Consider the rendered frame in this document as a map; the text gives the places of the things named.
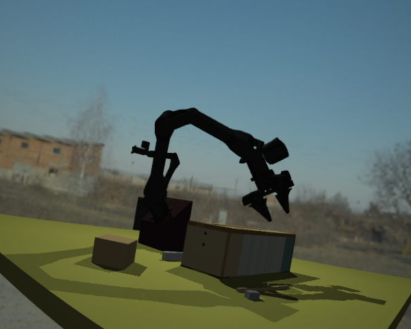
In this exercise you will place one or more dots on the tan box with clear front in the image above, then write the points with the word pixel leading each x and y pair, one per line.
pixel 223 251

